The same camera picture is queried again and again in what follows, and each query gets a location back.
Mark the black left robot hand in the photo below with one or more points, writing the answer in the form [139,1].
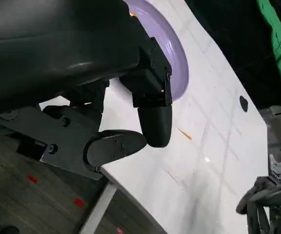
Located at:
[45,48]

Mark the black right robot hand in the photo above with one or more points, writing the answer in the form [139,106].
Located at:
[264,195]

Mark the orange white toy bread roll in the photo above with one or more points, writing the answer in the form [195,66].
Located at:
[133,14]

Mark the black round table grommet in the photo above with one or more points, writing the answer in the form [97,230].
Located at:
[243,103]

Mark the lilac plate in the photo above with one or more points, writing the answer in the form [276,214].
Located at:
[162,36]

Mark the white table leg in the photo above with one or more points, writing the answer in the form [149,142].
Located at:
[99,209]

